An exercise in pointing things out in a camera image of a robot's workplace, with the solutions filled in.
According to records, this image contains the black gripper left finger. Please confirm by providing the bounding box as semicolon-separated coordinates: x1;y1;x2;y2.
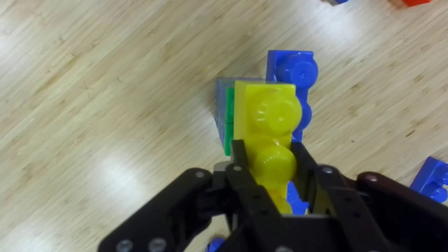
99;140;282;252

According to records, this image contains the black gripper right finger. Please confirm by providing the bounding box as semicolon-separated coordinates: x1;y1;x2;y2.
292;143;448;252

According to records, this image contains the small yellow narrow brick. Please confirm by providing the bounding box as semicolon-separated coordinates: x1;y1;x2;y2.
234;82;303;215

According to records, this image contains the blue four-stud narrow brick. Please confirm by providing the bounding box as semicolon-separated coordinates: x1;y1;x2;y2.
267;51;320;142

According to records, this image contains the large blue brick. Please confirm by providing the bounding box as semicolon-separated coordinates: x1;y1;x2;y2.
411;157;448;203

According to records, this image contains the green and blue brick tower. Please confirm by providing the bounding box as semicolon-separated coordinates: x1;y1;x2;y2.
215;79;236;156

